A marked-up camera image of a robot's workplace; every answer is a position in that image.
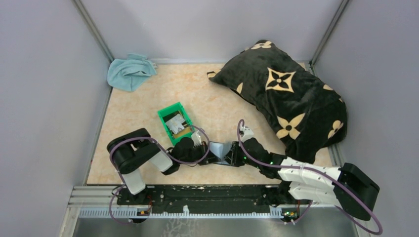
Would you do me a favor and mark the purple cable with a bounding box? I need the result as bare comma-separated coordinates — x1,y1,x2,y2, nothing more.
108,125,211,226
237,119,383,236

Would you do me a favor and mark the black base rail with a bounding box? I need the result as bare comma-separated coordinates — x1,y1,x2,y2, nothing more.
117,185,297,214

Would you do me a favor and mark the green plastic bin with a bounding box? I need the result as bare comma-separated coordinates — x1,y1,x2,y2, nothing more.
158,102,194,145

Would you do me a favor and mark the white gold VIP card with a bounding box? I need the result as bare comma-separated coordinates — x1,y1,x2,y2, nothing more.
165,114,185,134

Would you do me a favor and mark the light blue cloth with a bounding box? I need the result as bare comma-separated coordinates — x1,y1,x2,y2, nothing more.
107,53,157,92

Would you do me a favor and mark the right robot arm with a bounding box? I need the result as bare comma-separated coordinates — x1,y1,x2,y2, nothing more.
230,138,380,221

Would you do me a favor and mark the black floral pillow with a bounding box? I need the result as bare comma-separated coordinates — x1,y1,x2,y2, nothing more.
207,39,348,163

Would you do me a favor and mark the gold card in bin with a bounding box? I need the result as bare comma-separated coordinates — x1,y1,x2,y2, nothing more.
173,126,192,139

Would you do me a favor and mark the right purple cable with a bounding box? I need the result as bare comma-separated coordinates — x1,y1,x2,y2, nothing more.
237,119,383,236

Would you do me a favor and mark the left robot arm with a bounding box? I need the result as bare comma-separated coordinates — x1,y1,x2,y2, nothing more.
106,128,211,196

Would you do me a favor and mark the black card holder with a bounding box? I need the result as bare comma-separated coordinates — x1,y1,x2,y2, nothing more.
204,142,236,166

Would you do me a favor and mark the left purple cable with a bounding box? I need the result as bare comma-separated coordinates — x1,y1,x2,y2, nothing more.
108,125,211,226

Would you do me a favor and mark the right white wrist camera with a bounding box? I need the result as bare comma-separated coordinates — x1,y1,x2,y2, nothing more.
239,126,254,143

